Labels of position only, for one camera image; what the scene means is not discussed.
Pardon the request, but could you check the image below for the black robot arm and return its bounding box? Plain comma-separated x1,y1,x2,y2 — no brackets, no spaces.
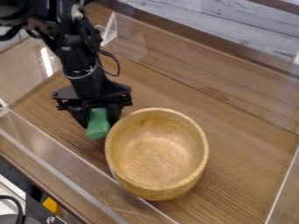
0,0,132,127

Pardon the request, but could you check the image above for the brown wooden bowl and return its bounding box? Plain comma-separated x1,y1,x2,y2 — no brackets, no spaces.
105,108,209,201

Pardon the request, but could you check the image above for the green rectangular block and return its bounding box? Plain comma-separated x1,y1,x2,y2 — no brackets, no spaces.
87,108,111,140

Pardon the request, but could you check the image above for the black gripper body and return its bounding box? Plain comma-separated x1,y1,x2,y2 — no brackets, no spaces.
51,76,132,111

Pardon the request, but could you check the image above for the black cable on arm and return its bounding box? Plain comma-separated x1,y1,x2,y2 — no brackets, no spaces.
95,48,121,78

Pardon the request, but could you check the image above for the black cable bottom left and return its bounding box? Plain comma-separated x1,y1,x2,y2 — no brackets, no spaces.
0,194,25,224

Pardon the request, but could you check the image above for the clear acrylic tray wall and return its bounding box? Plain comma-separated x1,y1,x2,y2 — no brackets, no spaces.
0,101,179,224

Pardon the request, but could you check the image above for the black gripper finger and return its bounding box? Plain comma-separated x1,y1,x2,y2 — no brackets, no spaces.
107,104,123,125
69,107,91,129

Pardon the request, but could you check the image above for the clear acrylic corner bracket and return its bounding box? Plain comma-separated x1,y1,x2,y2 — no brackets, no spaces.
95,13,117,46

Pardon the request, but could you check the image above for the yellow and black device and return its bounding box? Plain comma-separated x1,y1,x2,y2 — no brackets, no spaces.
24,197,77,224

